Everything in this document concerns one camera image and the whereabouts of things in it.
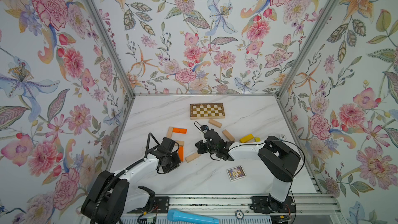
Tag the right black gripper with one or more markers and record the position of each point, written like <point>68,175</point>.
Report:
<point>200,146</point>

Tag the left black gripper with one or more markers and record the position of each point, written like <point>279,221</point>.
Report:
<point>178,163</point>

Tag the orange block front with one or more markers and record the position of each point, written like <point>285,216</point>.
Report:
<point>181,153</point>

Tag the orange block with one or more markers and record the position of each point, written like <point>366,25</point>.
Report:
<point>181,153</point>
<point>180,130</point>

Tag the natural block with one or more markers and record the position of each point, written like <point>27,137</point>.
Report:
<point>228,135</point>
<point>169,132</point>
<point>192,157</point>
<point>215,123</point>
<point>181,142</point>

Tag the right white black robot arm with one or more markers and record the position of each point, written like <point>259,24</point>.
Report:
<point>280,159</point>

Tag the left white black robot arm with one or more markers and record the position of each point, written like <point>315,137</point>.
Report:
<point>115,194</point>

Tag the wooden chessboard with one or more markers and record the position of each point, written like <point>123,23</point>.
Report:
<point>207,111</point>

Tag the playing card box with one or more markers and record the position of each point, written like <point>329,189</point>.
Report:
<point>236,173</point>

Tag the yellow block upper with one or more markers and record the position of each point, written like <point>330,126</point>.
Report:
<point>247,138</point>

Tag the blue microphone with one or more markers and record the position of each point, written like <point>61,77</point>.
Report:
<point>178,216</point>

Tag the small blue white cup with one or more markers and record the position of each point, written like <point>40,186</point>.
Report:
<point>282,137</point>

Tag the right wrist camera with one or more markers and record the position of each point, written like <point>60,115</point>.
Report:
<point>204,128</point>

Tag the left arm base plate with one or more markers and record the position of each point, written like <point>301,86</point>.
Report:
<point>158,205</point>

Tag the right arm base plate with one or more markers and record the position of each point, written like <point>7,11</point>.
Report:
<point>267,205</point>

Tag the aluminium front rail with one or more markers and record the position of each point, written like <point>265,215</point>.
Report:
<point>300,204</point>

